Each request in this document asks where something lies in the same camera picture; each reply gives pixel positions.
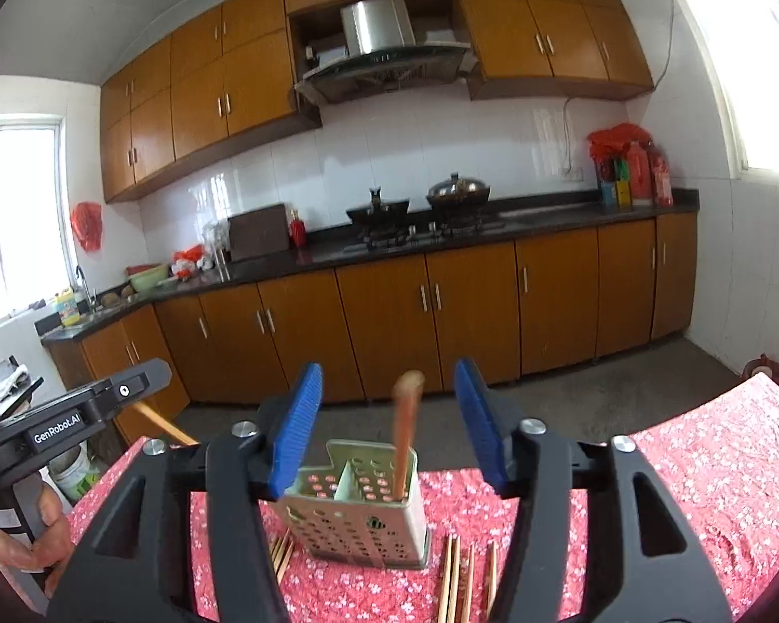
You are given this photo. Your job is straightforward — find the steel range hood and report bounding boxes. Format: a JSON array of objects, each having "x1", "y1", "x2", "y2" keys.
[{"x1": 289, "y1": 0, "x2": 477, "y2": 107}]

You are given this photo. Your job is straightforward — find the wooden chopstick under gripper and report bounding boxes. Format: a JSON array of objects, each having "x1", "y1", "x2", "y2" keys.
[{"x1": 436, "y1": 534, "x2": 461, "y2": 623}]

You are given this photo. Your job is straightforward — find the white perforated utensil holder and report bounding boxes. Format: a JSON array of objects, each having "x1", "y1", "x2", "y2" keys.
[{"x1": 274, "y1": 439, "x2": 431, "y2": 570}]

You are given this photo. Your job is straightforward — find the upper wooden cabinets left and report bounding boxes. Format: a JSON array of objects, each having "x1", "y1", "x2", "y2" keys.
[{"x1": 101, "y1": 0, "x2": 347, "y2": 202}]

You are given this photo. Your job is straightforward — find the black wok with lid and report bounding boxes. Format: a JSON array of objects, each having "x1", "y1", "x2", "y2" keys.
[{"x1": 426, "y1": 172, "x2": 491, "y2": 215}]

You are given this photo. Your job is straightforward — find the upper wooden cabinets right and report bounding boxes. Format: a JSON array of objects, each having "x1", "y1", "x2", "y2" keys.
[{"x1": 454, "y1": 0, "x2": 654, "y2": 101}]

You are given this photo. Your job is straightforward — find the red floral tablecloth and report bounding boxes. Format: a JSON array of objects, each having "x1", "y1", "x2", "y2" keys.
[{"x1": 66, "y1": 371, "x2": 779, "y2": 623}]

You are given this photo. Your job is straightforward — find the black pan on stove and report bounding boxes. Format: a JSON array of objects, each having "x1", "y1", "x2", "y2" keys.
[{"x1": 346, "y1": 187, "x2": 409, "y2": 234}]

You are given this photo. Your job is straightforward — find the black kitchen countertop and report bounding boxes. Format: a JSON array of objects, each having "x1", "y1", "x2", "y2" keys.
[{"x1": 33, "y1": 187, "x2": 701, "y2": 346}]

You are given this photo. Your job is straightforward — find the yellow dish soap bottle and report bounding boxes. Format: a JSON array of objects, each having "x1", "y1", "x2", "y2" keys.
[{"x1": 56, "y1": 287, "x2": 81, "y2": 328}]

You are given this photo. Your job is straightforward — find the red oil jugs group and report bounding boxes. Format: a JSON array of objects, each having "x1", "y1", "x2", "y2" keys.
[{"x1": 587, "y1": 123, "x2": 674, "y2": 210}]

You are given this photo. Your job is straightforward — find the person's left hand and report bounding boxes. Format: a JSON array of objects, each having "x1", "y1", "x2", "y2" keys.
[{"x1": 0, "y1": 479, "x2": 77, "y2": 601}]

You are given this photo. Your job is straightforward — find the lower wooden kitchen cabinets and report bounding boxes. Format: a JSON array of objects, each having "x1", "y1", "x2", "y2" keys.
[{"x1": 43, "y1": 206, "x2": 698, "y2": 418}]

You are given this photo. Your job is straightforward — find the dark cutting board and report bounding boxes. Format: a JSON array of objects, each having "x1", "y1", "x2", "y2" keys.
[{"x1": 227, "y1": 204, "x2": 289, "y2": 262}]

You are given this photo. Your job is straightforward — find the red bottle on counter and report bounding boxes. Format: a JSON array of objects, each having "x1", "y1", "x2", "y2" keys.
[{"x1": 288, "y1": 208, "x2": 308, "y2": 249}]

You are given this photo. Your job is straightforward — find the red plastic bag hanging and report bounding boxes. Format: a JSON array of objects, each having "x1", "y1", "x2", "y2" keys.
[{"x1": 70, "y1": 201, "x2": 103, "y2": 253}]

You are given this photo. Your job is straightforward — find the green bowl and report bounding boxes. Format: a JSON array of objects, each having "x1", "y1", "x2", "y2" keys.
[{"x1": 129, "y1": 263, "x2": 170, "y2": 293}]

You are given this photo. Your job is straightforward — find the wooden chopstick left pile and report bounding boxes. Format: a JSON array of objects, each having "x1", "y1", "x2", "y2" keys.
[{"x1": 270, "y1": 530, "x2": 295, "y2": 584}]

